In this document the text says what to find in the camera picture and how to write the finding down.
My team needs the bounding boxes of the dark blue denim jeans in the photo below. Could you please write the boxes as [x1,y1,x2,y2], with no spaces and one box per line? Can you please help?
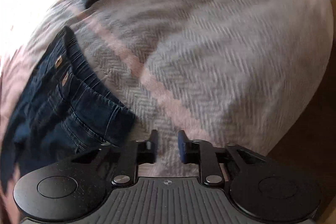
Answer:
[1,27,135,181]

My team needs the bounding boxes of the pink grey herringbone bedspread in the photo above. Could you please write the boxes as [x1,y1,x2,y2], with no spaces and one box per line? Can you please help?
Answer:
[0,0,334,224]

